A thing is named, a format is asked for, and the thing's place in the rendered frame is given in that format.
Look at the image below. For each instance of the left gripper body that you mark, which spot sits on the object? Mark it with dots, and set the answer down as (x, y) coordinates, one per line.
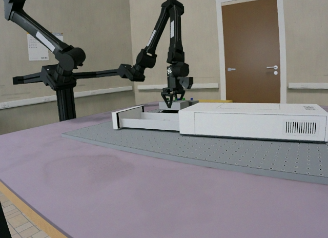
(167, 90)

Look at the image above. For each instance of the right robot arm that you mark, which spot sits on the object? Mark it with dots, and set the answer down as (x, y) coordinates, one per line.
(68, 56)

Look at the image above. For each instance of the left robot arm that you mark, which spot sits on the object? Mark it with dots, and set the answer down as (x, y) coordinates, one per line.
(176, 57)

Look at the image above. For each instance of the white cooling block with round holes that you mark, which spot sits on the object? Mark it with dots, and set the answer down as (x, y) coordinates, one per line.
(176, 105)

